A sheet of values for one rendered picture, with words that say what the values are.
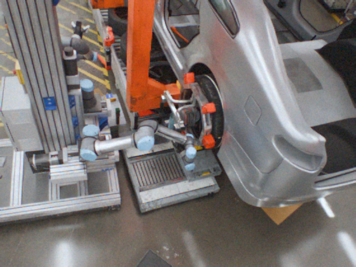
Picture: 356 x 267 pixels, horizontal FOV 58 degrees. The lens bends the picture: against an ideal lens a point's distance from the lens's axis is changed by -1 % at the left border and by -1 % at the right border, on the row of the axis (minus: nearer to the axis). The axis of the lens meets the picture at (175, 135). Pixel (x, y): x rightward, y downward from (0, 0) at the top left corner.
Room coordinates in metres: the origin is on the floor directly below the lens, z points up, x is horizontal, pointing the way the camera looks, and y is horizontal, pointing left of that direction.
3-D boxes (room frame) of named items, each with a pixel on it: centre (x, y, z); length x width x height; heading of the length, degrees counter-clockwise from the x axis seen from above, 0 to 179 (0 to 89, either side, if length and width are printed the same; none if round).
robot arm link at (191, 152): (1.49, -0.14, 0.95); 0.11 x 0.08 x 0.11; 12
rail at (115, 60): (3.37, 1.03, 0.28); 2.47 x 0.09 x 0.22; 29
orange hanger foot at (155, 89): (2.42, 0.16, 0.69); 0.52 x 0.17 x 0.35; 119
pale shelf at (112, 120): (2.21, 0.68, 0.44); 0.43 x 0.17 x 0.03; 29
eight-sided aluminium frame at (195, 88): (1.99, -0.12, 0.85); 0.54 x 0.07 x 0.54; 29
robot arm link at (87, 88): (1.90, 0.82, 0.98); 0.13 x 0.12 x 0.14; 99
